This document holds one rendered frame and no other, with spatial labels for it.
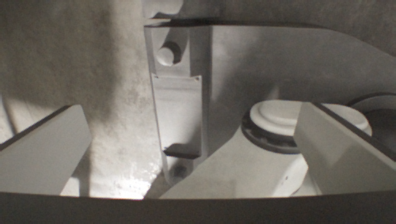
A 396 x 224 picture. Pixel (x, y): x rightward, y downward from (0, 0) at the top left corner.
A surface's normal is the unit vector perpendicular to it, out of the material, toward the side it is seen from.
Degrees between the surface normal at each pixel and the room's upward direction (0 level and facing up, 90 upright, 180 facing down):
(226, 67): 0
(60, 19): 0
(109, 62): 0
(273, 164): 90
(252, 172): 90
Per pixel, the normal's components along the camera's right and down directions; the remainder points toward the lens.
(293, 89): -0.21, 0.48
